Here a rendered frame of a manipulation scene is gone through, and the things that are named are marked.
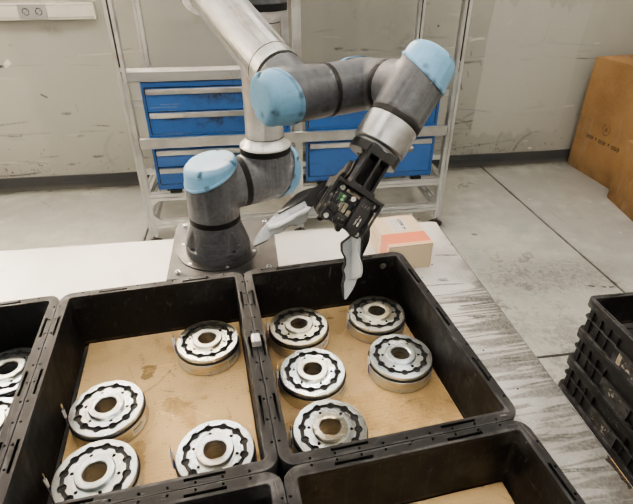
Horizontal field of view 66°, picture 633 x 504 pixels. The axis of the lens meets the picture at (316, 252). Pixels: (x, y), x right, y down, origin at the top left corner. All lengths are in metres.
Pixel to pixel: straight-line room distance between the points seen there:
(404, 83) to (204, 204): 0.56
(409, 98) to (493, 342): 0.63
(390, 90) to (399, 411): 0.46
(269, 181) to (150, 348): 0.45
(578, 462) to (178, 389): 0.66
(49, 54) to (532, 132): 3.36
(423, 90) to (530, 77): 3.32
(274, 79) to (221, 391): 0.47
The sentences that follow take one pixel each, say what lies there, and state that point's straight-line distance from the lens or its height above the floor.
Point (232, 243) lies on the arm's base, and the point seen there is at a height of 0.84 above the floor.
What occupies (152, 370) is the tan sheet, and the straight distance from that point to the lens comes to 0.86.
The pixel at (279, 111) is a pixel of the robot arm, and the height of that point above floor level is 1.24.
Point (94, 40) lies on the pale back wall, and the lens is 3.50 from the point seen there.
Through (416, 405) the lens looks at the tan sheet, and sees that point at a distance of 0.78.
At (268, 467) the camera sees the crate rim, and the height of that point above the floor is 0.93.
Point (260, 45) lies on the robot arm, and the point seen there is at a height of 1.30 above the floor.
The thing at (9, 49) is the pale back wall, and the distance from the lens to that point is 3.66.
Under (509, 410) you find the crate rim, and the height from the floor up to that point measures 0.93.
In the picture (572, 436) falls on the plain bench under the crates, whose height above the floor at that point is 0.70.
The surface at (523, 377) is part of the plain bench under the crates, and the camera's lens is 1.07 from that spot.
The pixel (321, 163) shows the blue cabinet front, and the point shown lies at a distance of 2.71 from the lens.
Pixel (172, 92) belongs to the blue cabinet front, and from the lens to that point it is 2.57.
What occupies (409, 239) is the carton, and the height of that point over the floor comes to 0.78.
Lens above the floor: 1.41
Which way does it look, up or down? 32 degrees down
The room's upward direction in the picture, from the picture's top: straight up
